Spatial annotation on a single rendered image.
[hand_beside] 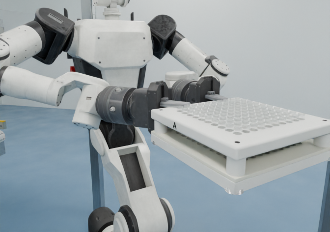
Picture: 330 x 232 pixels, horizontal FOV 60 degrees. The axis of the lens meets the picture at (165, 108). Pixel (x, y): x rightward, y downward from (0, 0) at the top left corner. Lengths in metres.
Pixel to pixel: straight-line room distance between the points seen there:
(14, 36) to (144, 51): 0.41
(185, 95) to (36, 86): 0.37
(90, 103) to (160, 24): 0.55
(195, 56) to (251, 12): 3.25
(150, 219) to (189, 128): 0.56
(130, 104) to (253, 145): 0.31
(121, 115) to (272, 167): 0.33
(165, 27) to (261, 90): 3.34
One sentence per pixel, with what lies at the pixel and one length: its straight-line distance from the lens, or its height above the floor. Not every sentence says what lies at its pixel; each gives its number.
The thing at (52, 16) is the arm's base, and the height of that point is 1.25.
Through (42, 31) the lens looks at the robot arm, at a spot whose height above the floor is 1.20.
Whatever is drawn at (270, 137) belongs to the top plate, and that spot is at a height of 1.03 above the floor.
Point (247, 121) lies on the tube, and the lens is 0.49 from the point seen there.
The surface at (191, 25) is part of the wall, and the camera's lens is 4.38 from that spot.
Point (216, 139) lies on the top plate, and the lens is 0.43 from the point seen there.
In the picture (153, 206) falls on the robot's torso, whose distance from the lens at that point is 1.01.
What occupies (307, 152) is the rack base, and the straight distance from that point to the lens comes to 0.55.
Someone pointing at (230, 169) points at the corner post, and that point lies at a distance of 0.42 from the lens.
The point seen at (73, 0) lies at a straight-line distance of 1.63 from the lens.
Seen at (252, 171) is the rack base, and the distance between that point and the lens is 0.44.
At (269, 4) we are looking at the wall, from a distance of 4.34.
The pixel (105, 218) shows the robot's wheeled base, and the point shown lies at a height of 0.36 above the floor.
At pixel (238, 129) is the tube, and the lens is 0.44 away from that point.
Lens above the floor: 1.17
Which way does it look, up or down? 13 degrees down
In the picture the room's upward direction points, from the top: straight up
